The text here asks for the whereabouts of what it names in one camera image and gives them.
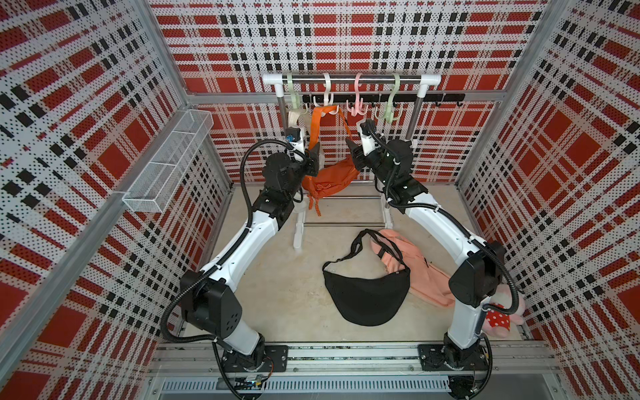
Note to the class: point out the light green hook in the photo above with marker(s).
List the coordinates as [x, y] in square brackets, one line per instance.
[296, 99]
[388, 113]

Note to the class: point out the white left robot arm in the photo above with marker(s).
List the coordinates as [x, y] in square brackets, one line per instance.
[206, 307]

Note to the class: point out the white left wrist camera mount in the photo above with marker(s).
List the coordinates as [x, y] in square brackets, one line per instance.
[295, 137]

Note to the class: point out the cream fabric bag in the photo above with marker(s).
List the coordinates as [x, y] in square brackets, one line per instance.
[299, 118]

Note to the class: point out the pink plastic hook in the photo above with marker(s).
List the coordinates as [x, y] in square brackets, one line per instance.
[357, 107]

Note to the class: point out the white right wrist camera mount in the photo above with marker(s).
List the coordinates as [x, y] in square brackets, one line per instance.
[367, 130]

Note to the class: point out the pink fabric bag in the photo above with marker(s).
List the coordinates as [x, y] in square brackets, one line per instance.
[427, 282]

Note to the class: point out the white plastic hook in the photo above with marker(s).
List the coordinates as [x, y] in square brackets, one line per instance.
[327, 105]

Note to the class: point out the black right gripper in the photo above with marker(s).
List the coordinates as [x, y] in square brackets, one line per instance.
[357, 153]

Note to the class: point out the light green hook left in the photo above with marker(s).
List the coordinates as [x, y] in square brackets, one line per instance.
[296, 99]

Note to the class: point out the white wire mesh basket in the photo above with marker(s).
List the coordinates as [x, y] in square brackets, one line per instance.
[158, 182]

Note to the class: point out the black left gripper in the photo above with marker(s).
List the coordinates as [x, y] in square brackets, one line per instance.
[311, 163]

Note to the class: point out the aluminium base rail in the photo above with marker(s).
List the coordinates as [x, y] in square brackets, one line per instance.
[382, 370]

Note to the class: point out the orange fabric bag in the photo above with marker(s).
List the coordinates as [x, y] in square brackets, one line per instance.
[332, 179]

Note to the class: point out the black wall hook rail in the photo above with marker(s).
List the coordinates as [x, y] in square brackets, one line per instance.
[384, 97]

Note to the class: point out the light green hook right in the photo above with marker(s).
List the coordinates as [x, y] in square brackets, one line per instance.
[388, 113]

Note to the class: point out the white and steel garment rack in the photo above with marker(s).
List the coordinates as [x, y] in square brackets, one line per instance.
[350, 80]

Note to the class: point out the pink plush toy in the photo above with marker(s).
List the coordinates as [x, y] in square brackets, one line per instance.
[498, 325]

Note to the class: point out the black fabric bag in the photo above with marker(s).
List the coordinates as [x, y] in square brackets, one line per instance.
[369, 302]

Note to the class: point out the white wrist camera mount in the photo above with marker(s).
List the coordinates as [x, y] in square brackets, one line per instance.
[295, 137]
[367, 130]

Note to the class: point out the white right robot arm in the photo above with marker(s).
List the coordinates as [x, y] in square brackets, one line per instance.
[480, 285]

